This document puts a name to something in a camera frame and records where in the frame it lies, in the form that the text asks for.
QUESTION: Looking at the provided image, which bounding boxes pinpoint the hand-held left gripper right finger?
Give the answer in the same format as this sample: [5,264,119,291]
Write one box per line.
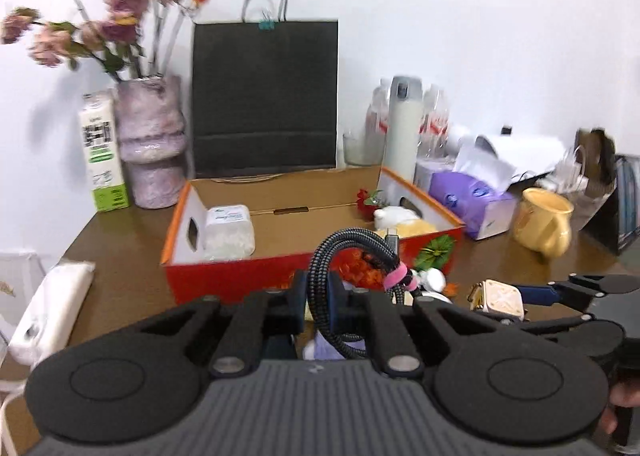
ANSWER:
[331,280,522,379]

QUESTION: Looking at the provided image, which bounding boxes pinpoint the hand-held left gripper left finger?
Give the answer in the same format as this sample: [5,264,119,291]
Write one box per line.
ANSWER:
[134,272,309,378]

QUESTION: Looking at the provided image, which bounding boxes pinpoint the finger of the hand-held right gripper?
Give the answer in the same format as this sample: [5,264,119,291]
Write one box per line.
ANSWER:
[500,313,626,357]
[517,275,640,310]

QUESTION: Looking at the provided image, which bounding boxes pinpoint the braided cable with pink tie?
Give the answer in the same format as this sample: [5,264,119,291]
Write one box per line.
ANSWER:
[307,227,426,361]

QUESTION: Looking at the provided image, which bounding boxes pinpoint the white gold square case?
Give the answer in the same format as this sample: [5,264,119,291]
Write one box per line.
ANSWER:
[467,279,526,323]

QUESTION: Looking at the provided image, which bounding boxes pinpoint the red cardboard box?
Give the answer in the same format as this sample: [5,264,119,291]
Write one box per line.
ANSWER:
[161,166,467,306]

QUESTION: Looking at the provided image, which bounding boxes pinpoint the wooden desktop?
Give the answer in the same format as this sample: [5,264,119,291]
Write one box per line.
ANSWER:
[0,196,626,456]

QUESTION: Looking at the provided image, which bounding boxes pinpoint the person's right hand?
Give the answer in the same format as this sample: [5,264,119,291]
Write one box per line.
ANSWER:
[600,380,640,437]

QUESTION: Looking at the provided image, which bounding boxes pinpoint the purple cloth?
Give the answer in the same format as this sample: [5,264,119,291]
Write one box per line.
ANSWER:
[302,333,371,362]

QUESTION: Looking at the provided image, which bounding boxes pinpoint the yellow mug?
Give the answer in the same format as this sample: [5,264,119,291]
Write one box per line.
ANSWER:
[511,187,575,258]

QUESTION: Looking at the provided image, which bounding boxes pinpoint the white round toy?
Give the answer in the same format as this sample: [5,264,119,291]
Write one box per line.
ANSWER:
[412,267,448,293]

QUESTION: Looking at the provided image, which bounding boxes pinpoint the white yellow plush toy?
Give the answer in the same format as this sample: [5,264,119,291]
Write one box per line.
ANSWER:
[374,206,438,238]

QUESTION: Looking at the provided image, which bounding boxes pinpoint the red artificial flower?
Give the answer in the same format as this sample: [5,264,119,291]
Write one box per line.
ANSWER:
[356,189,383,212]

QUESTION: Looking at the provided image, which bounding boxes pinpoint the clear plastic bag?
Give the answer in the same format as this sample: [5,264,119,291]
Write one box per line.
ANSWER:
[542,146,591,197]

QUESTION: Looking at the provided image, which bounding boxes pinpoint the dark box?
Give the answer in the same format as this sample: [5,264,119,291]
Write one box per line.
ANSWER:
[582,153,640,257]

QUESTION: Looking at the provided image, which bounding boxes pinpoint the purple tissue pack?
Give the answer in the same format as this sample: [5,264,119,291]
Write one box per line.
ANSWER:
[429,143,518,241]

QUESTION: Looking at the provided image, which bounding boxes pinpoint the white paper sheet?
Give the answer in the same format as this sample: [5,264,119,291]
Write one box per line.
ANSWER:
[462,132,571,182]

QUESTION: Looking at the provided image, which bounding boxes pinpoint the brown paper bag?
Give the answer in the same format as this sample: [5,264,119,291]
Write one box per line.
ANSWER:
[570,129,618,232]

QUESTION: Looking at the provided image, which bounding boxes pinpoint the glass cup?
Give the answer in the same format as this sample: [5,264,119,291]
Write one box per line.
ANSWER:
[342,130,383,168]

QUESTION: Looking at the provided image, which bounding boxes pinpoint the white thermos bottle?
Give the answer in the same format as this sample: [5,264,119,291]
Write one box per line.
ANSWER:
[382,76,422,184]

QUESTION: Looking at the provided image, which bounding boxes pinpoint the clear plastic water bottle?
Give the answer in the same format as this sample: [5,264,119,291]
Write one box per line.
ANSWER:
[421,85,453,162]
[365,79,396,157]

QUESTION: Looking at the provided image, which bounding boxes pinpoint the black paper bag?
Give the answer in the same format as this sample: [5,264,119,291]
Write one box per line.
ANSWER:
[191,0,341,179]

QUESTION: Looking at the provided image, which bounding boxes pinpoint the pink mottled vase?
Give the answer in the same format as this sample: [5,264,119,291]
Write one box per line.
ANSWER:
[114,75,187,209]

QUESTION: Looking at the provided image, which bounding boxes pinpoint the green white milk carton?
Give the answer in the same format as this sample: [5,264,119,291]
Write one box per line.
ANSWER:
[80,90,132,213]

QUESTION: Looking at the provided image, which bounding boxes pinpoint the white printed bag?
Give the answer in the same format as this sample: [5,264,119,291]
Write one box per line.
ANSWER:
[0,250,40,337]

